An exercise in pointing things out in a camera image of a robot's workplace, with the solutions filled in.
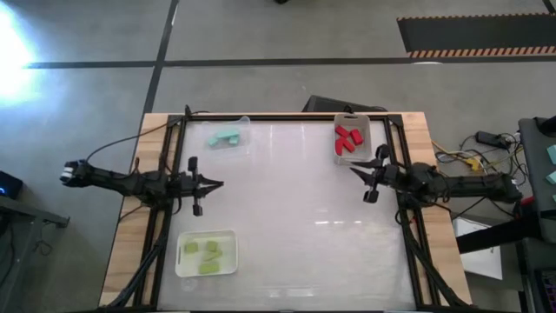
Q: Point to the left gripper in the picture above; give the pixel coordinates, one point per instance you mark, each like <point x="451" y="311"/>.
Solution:
<point x="191" y="184"/>

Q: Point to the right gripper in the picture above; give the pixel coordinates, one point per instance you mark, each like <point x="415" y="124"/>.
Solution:
<point x="386" y="176"/>

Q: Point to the large red block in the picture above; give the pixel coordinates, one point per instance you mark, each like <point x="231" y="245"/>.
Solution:
<point x="356" y="137"/>

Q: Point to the small teal block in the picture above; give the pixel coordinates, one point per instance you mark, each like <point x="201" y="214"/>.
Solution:
<point x="234" y="140"/>

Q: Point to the large teal block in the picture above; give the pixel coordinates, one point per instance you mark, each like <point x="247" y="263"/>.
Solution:
<point x="228" y="134"/>

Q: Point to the green oblong block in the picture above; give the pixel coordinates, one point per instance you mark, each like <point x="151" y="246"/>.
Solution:
<point x="212" y="245"/>

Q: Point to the green cube block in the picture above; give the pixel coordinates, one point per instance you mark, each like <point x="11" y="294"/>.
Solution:
<point x="191" y="248"/>

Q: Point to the large green block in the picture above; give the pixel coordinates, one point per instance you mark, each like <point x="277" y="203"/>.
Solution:
<point x="209" y="268"/>

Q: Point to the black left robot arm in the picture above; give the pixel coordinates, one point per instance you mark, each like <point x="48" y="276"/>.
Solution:
<point x="126" y="182"/>

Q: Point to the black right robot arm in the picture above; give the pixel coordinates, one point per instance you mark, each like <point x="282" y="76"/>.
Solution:
<point x="460" y="184"/>

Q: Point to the white plastic bin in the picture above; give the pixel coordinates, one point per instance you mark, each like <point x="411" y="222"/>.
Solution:
<point x="182" y="269"/>
<point x="352" y="158"/>

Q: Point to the clear plastic bin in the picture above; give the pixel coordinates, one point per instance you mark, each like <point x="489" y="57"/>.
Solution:
<point x="243" y="150"/>

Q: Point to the black flat floor object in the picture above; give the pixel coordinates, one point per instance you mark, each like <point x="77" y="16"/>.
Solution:
<point x="330" y="104"/>

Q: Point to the black power adapter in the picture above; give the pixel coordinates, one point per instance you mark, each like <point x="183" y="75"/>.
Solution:
<point x="486" y="138"/>

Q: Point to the black stand beam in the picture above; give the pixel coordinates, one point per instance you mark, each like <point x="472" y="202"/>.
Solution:
<point x="495" y="235"/>

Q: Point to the white paper sheet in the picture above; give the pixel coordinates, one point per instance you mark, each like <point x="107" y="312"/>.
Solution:
<point x="482" y="265"/>

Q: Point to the small red object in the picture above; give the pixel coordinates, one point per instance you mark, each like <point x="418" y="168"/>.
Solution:
<point x="526" y="201"/>

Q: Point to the dark side desk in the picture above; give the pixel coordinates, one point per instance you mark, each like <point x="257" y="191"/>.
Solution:
<point x="534" y="165"/>

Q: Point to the black hazard-striped floor mat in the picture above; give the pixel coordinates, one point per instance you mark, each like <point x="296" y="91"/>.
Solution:
<point x="478" y="32"/>

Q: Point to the black device with blue light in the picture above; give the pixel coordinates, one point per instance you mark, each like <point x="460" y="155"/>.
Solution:
<point x="11" y="182"/>

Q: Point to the grey side desk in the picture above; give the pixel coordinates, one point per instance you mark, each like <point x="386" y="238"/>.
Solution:
<point x="13" y="217"/>

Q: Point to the dark laptop keyboard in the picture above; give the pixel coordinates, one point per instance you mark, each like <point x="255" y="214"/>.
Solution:
<point x="547" y="291"/>

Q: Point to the black aluminium rig frame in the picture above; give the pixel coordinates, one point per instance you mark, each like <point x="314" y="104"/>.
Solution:
<point x="282" y="117"/>

